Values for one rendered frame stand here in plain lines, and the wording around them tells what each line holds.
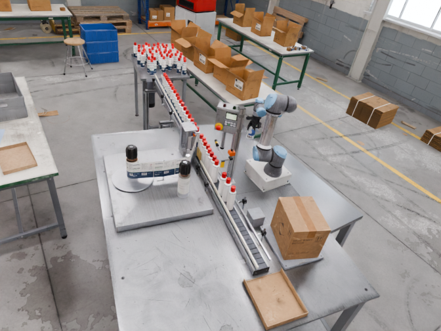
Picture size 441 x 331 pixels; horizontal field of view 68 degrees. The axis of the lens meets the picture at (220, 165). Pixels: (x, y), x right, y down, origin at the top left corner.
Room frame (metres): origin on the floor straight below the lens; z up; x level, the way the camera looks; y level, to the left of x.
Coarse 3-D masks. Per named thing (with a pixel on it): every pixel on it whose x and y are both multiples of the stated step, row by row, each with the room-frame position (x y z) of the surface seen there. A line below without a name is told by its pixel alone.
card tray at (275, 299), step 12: (264, 276) 1.21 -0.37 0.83; (276, 276) 1.22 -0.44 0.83; (252, 288) 1.12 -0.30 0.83; (264, 288) 1.13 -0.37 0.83; (276, 288) 1.14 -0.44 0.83; (288, 288) 1.15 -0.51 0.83; (252, 300) 1.04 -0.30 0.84; (264, 300) 1.05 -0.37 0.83; (276, 300) 1.06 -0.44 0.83; (288, 300) 1.08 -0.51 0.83; (300, 300) 1.07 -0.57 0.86; (264, 312) 0.98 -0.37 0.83; (276, 312) 0.99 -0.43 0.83; (288, 312) 1.00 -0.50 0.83; (300, 312) 1.01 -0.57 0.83; (264, 324) 0.90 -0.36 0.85; (276, 324) 0.91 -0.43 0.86
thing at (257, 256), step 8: (216, 184) 1.94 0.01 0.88; (232, 216) 1.63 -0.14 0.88; (232, 224) 1.55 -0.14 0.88; (240, 224) 1.56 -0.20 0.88; (240, 232) 1.49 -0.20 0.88; (248, 232) 1.50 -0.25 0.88; (240, 240) 1.42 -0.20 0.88; (248, 240) 1.43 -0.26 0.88; (256, 248) 1.38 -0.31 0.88; (248, 256) 1.31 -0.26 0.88; (256, 256) 1.31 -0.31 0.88; (264, 264) 1.26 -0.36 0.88
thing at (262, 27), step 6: (258, 12) 7.00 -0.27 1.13; (258, 18) 7.00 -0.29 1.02; (264, 18) 6.66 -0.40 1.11; (270, 18) 6.73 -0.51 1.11; (252, 24) 6.90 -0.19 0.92; (258, 24) 6.74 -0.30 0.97; (264, 24) 6.68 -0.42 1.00; (270, 24) 6.76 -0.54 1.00; (252, 30) 6.87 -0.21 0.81; (258, 30) 6.71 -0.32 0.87; (264, 30) 6.69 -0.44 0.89; (270, 30) 6.77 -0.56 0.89; (264, 36) 6.71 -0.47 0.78
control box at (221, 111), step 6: (222, 102) 2.14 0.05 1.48; (222, 108) 2.06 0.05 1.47; (228, 108) 2.07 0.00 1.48; (216, 114) 2.07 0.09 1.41; (222, 114) 2.06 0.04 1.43; (216, 120) 2.06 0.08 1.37; (222, 120) 2.06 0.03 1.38; (228, 120) 2.05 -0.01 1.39; (222, 126) 2.05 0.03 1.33; (228, 126) 2.05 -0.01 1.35; (228, 132) 2.05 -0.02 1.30; (234, 132) 2.04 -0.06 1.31
